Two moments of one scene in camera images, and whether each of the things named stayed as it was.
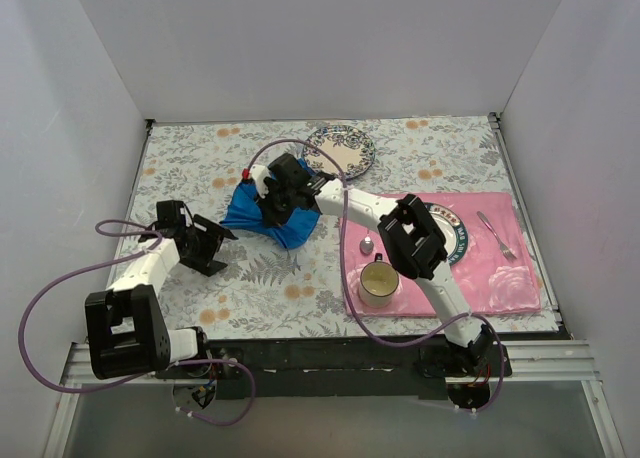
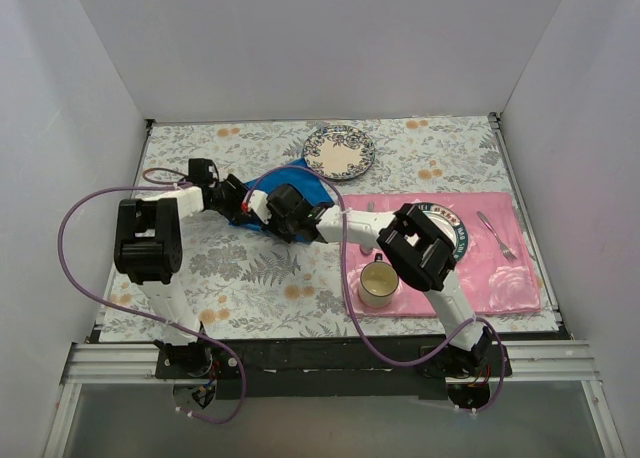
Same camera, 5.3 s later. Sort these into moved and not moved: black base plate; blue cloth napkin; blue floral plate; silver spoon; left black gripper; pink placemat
Moved: left black gripper; blue cloth napkin
Not moved: pink placemat; blue floral plate; silver spoon; black base plate
